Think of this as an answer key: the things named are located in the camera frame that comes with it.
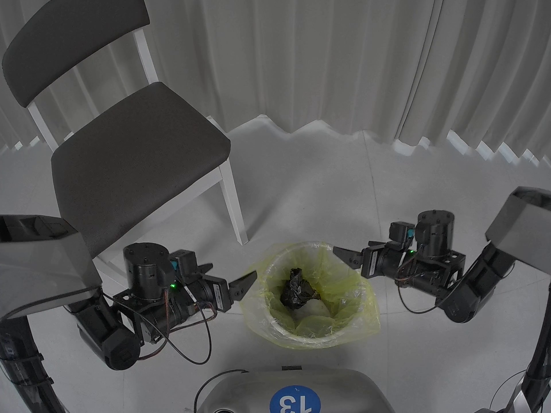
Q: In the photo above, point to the white curtain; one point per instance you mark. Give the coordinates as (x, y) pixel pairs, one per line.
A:
(495, 58)
(280, 37)

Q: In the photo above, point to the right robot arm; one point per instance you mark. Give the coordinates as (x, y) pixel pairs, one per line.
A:
(516, 235)

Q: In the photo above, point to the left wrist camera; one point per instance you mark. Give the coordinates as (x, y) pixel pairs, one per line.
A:
(185, 265)

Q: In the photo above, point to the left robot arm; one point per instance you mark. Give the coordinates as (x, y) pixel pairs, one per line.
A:
(43, 265)

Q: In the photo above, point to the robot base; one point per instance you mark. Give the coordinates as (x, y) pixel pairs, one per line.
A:
(344, 389)

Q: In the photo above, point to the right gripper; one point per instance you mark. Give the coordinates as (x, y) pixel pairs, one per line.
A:
(372, 263)

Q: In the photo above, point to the dark grey white-framed chair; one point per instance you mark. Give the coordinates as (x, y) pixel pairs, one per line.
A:
(137, 157)

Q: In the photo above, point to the white trash bin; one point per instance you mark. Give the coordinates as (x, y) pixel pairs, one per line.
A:
(318, 337)

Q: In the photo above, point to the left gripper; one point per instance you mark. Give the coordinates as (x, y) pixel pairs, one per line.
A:
(220, 295)

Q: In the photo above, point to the yellow plastic bag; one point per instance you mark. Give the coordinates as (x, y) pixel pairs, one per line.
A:
(366, 312)

